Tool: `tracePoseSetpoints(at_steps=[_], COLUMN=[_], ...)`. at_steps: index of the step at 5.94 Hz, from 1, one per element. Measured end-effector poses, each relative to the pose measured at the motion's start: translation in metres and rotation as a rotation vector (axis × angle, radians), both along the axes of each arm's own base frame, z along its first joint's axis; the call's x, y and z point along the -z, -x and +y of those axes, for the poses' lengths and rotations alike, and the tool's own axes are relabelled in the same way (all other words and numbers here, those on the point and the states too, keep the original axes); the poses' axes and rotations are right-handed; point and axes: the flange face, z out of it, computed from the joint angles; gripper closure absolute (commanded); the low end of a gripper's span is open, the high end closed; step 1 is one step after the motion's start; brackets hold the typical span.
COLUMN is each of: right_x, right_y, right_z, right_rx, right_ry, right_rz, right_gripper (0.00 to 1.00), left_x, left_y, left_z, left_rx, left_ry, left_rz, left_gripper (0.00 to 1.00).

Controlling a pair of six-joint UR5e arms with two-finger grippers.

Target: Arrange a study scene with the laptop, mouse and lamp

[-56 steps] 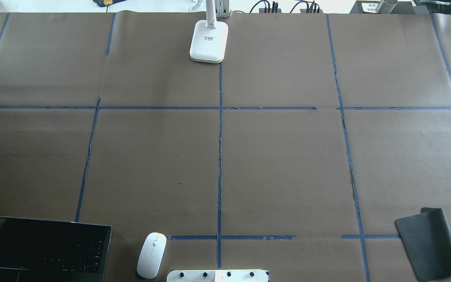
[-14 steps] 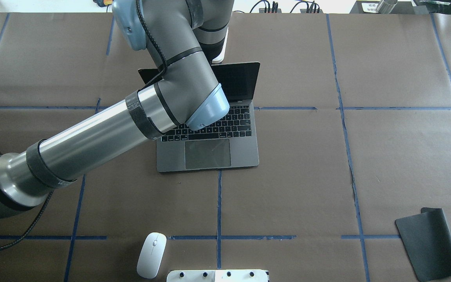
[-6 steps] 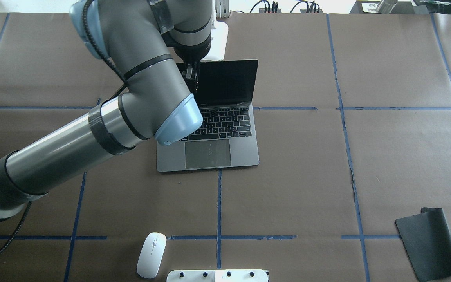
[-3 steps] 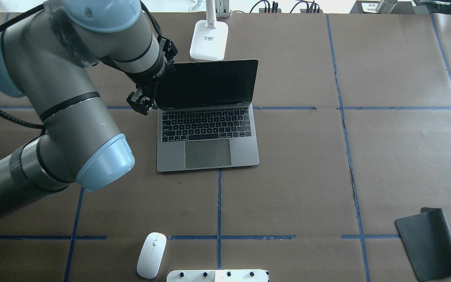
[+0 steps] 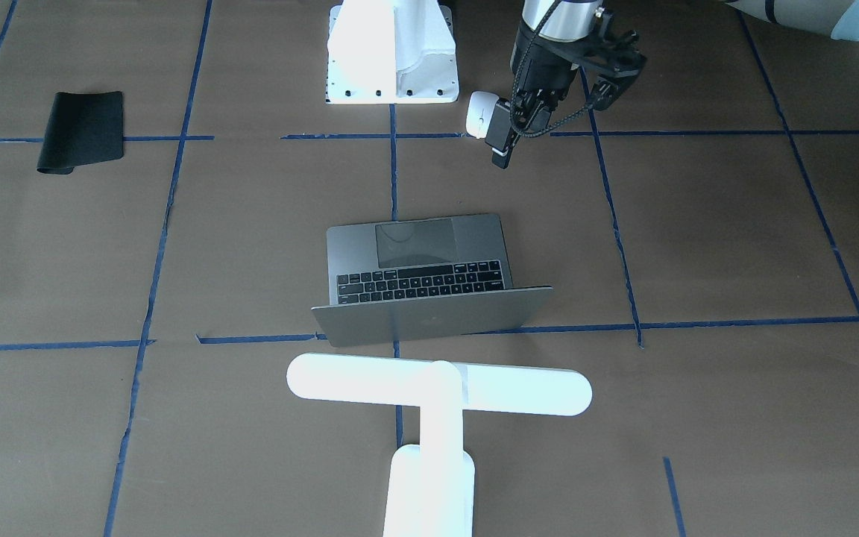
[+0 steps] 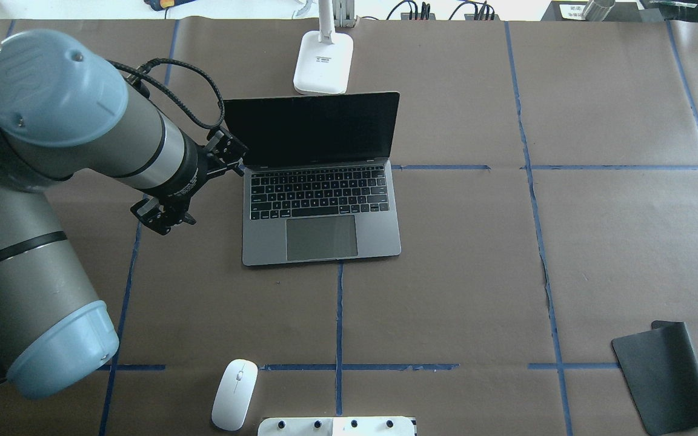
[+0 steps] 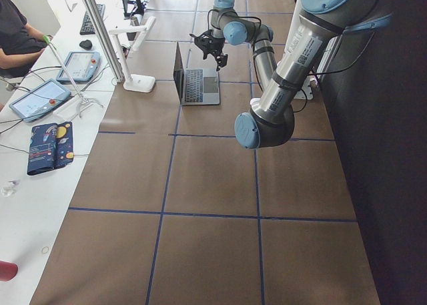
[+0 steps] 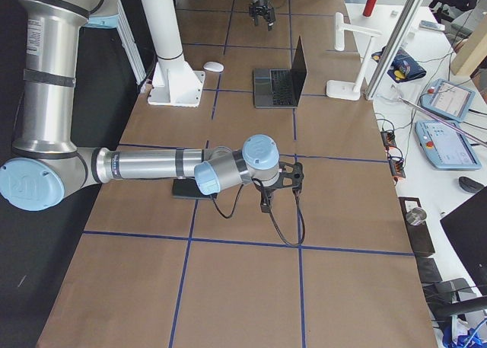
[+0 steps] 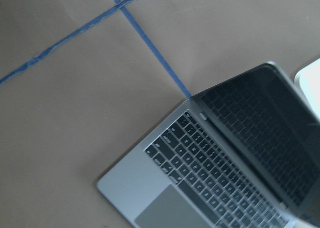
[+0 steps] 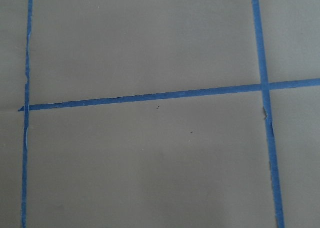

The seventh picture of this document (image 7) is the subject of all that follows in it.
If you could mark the grey laptop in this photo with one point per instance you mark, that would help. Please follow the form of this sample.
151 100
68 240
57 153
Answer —
195 86

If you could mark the aluminium frame post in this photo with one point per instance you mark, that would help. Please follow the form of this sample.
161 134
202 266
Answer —
103 37

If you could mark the white desk lamp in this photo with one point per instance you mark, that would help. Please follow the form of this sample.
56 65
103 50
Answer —
134 81

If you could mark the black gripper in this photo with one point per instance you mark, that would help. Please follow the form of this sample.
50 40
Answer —
214 48

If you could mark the white computer mouse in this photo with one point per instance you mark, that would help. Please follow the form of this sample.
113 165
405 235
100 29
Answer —
254 100

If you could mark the blue teach pendant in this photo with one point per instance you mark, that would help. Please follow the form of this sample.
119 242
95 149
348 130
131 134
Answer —
40 101
82 65

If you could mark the person in dark shirt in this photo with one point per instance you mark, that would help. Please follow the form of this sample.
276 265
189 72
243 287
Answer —
21 44

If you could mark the black desk mouse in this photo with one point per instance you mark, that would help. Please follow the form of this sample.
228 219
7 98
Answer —
86 44

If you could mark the blue teach pendant near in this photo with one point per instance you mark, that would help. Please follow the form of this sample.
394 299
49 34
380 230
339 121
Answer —
40 101

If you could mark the space pattern pencil case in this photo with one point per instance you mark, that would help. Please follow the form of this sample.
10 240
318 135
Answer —
50 148

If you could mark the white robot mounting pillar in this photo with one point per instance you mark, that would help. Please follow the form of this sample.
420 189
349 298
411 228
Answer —
306 92

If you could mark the red bottle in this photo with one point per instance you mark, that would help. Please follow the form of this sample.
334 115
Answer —
8 271

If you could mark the blue teach pendant far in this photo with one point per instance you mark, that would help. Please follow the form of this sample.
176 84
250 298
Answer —
82 65

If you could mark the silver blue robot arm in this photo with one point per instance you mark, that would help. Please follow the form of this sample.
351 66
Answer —
270 120
225 26

